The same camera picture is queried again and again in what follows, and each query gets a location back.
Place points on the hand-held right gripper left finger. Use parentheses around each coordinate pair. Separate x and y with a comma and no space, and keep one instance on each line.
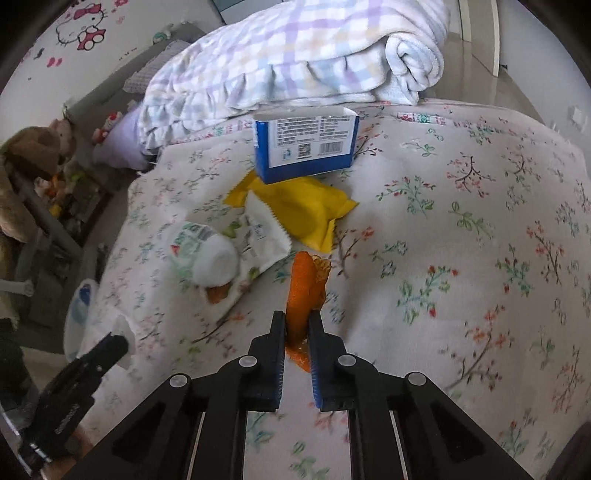
(278,369)

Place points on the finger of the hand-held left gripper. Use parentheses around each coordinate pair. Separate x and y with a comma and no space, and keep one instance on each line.
(108,348)

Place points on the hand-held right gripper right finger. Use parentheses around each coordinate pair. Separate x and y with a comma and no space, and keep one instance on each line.
(316,374)

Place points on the white paper scrap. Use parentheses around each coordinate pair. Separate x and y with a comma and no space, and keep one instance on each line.
(123,339)

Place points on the white waste bin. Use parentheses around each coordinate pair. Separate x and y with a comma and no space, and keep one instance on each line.
(81,318)

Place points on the orange plastic wrapper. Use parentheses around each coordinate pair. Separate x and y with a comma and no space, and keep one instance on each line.
(304,286)

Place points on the white plastic bottle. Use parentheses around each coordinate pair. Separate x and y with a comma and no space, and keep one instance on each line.
(207,251)

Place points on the person's left hand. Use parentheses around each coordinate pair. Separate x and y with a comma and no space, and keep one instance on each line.
(71,454)

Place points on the grey metal rack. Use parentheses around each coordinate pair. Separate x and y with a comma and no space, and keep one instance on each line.
(41,230)

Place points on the white snack packet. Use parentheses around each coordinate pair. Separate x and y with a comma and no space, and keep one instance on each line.
(261,230)

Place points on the yellow plastic wrapper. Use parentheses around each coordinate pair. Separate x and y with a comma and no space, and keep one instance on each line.
(309,207)

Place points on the colourful toys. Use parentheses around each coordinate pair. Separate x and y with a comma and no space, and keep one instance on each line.
(55,187)

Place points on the purple pillow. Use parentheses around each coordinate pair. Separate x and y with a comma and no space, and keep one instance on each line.
(122,143)

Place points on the brown fleece blanket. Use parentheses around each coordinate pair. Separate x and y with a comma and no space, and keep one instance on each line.
(32,152)

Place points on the red white cat plush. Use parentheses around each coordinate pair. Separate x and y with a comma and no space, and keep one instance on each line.
(107,127)

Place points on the blue cardboard box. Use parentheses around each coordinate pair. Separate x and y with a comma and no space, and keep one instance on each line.
(307,143)

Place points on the grey bed headboard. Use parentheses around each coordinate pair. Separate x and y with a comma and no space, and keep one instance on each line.
(92,99)

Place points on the red green label strip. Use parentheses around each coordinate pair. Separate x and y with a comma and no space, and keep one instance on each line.
(422,117)

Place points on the grey ruffled pillow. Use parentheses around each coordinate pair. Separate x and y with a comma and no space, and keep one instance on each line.
(157,64)

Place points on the checked folded blanket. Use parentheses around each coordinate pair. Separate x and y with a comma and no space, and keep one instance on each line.
(286,60)

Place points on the small pale plush toy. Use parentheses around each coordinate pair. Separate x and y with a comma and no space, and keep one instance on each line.
(165,36)

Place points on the pink cat wall sticker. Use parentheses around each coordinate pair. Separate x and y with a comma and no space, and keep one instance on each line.
(85,27)

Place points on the white wall socket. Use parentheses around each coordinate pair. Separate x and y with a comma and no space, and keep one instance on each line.
(577,115)

